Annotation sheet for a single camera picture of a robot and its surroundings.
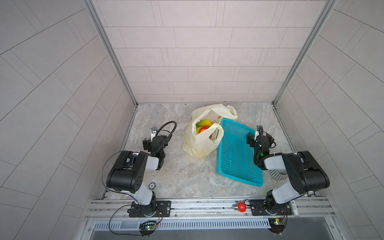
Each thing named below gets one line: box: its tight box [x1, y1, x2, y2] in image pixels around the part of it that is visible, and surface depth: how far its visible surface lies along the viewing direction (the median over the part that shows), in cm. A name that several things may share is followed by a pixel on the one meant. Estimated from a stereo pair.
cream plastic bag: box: [182, 104, 238, 158], surface depth 77 cm
